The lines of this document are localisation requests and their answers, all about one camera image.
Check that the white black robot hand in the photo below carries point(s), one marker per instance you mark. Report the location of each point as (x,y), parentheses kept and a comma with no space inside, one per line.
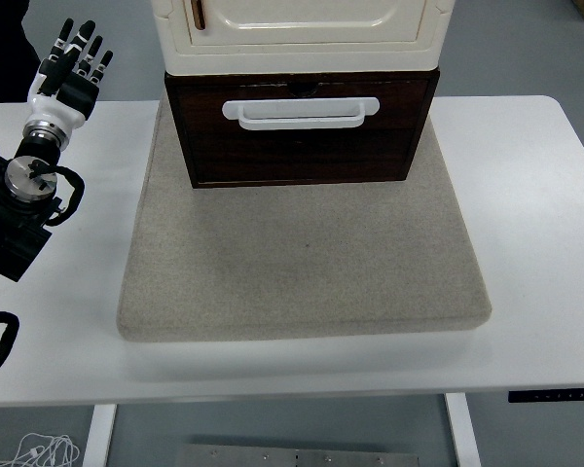
(53,104)

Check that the dark wooden drawer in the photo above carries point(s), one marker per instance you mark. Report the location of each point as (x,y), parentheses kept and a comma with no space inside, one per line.
(302,155)

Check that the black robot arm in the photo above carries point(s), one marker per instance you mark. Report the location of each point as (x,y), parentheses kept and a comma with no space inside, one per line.
(14,228)

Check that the dark wooden drawer housing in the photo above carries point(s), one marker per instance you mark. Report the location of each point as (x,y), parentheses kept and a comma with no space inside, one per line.
(172,87)

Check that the cream plastic cabinet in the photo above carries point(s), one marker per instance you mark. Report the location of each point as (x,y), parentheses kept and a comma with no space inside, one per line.
(302,53)

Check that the person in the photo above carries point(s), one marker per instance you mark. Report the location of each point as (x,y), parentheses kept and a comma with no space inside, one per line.
(0,48)

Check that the beige fabric mat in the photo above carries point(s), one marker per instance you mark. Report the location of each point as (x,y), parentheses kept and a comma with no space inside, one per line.
(302,262)

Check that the white table leg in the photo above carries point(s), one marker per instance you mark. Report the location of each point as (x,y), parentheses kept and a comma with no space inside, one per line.
(464,433)
(97,438)

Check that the black table control panel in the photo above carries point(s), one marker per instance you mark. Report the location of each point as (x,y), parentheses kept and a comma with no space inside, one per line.
(555,395)

